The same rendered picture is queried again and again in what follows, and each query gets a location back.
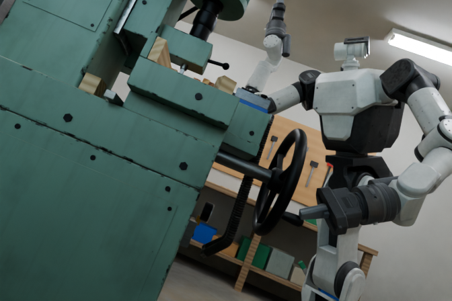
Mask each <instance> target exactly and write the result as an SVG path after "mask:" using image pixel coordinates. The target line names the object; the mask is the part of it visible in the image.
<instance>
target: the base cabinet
mask: <svg viewBox="0 0 452 301"><path fill-rule="evenodd" d="M200 194H201V191H200V190H198V189H195V188H193V187H190V186H189V185H186V184H183V183H181V182H179V181H176V180H174V179H171V178H169V177H166V176H165V175H162V174H159V173H157V172H154V171H152V170H150V169H147V168H145V167H142V166H140V165H138V164H136V163H133V162H130V161H128V160H126V159H123V158H121V157H118V156H116V155H113V154H112V153H109V152H106V151H104V150H102V149H100V148H97V147H95V146H92V145H90V144H88V143H85V142H83V141H80V140H77V139H76V138H73V137H71V136H68V135H66V134H63V133H61V132H59V131H56V130H53V129H52V128H49V127H47V126H44V125H42V124H39V123H37V122H35V121H32V120H30V119H27V118H25V117H23V116H20V115H18V114H15V113H13V112H11V111H8V110H6V109H3V108H2V107H0V301H157V299H158V297H159V295H160V292H161V290H162V287H163V285H164V283H165V280H166V278H167V275H168V273H169V271H170V268H171V266H172V263H173V262H174V259H175V256H176V254H177V252H178V248H179V246H180V242H181V240H182V237H183V235H184V232H185V230H186V227H187V225H188V223H189V221H190V218H191V215H192V213H193V211H194V208H195V206H196V203H197V201H198V199H199V197H200Z"/></svg>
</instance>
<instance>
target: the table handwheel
mask: <svg viewBox="0 0 452 301"><path fill-rule="evenodd" d="M294 142H295V150H294V153H293V158H292V161H291V164H290V165H289V166H288V167H287V168H286V169H285V170H284V171H283V159H284V157H285V155H286V154H287V152H288V151H289V149H290V148H291V146H292V145H293V143H294ZM306 153H307V135H306V133H305V132H304V131H303V130H302V129H300V128H296V129H294V130H292V131H291V132H289V133H288V135H287V136H286V137H285V139H284V140H283V141H282V143H281V144H280V146H279V148H278V150H277V151H276V153H275V155H274V157H273V159H272V161H271V163H270V165H269V168H268V169H267V168H264V167H262V166H259V165H257V164H255V163H252V162H250V161H247V160H245V159H243V158H241V157H238V156H236V155H233V154H231V153H228V152H226V151H224V150H221V149H219V151H218V153H217V156H216V158H215V161H214V162H216V163H218V164H220V165H223V166H226V167H228V168H230V169H233V170H235V171H238V172H240V173H243V174H244V175H247V176H249V177H252V178H254V179H257V180H259V181H261V182H262V185H261V188H260V191H259V193H258V197H257V200H256V205H255V208H254V214H253V219H252V227H253V230H254V232H255V233H256V234H257V235H258V236H265V235H267V234H268V233H269V232H271V231H272V230H273V229H274V227H275V226H276V225H277V224H278V222H279V221H280V219H281V218H282V216H283V214H284V213H285V210H286V209H287V206H288V205H289V202H290V201H291V198H292V197H293V194H294V192H295V189H296V186H297V184H298V181H299V178H300V176H301V172H302V169H303V165H304V162H305V157H306ZM269 192H270V193H269ZM276 194H279V195H278V197H277V199H276V201H275V203H274V205H273V207H272V209H271V211H270V213H269V214H268V211H269V209H270V207H271V205H272V203H273V200H274V198H275V196H276ZM267 214H268V215H267ZM266 216H267V217H266Z"/></svg>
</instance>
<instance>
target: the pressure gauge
mask: <svg viewBox="0 0 452 301"><path fill-rule="evenodd" d="M214 207H215V205H214V204H212V203H210V202H205V204H204V207H203V209H202V212H201V214H200V216H199V215H198V216H197V218H196V222H197V223H198V224H197V226H199V224H200V221H201V220H202V221H205V222H206V223H207V222H208V221H209V219H210V217H211V214H212V213H213V209H214Z"/></svg>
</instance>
